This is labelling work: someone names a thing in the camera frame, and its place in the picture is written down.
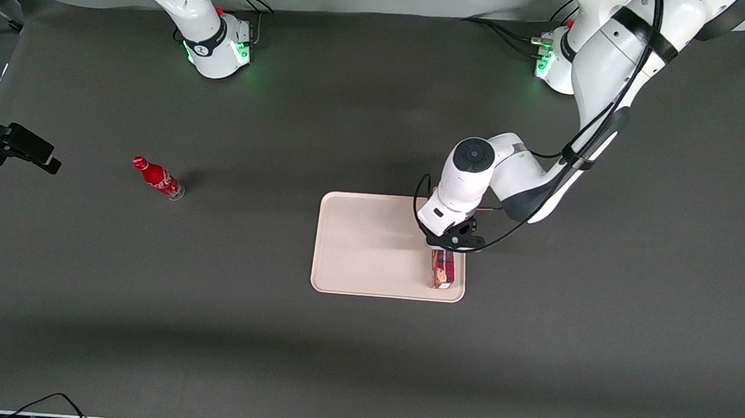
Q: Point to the red cookie box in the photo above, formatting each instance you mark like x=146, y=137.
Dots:
x=442, y=269

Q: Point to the pink plastic tray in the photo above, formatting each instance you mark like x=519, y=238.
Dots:
x=370, y=248

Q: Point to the red cola bottle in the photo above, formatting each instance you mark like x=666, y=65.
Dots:
x=158, y=179

